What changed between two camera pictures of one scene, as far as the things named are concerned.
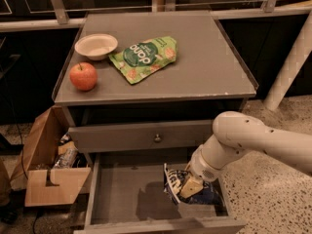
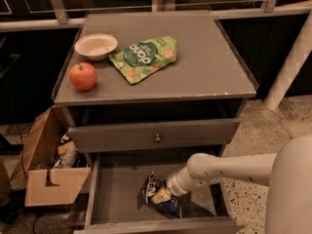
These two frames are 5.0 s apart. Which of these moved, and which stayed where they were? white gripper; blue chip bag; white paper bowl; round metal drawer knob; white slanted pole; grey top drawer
Moved: white gripper; blue chip bag
Stayed: white paper bowl; white slanted pole; round metal drawer knob; grey top drawer
